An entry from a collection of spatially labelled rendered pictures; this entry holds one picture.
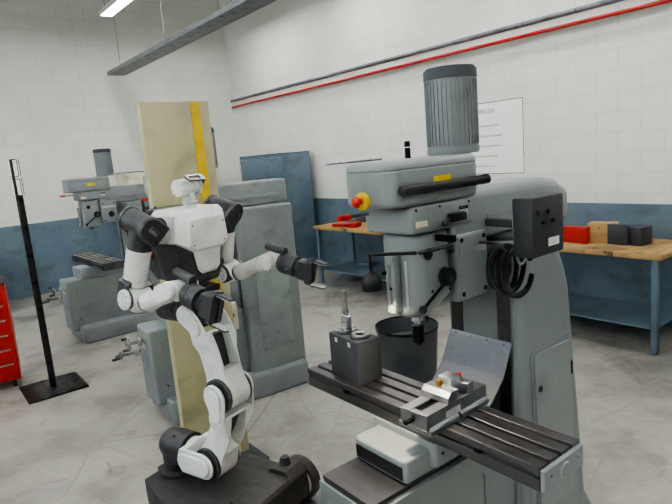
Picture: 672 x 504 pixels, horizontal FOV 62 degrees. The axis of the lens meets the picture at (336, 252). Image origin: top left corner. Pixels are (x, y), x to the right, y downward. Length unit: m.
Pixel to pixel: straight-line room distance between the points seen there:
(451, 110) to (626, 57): 4.25
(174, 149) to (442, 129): 1.78
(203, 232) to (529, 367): 1.42
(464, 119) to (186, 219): 1.10
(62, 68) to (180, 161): 7.59
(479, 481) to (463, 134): 1.36
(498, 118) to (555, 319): 4.66
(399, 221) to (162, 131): 1.84
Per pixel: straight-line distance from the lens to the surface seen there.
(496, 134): 7.01
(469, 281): 2.18
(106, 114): 10.97
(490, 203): 2.26
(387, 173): 1.86
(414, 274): 2.02
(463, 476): 2.37
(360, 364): 2.40
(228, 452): 2.53
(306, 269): 2.29
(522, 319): 2.38
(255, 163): 9.94
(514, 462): 1.94
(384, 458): 2.18
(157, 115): 3.42
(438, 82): 2.19
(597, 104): 6.38
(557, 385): 2.65
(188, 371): 3.62
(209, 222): 2.25
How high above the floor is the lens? 1.93
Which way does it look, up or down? 10 degrees down
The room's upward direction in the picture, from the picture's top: 5 degrees counter-clockwise
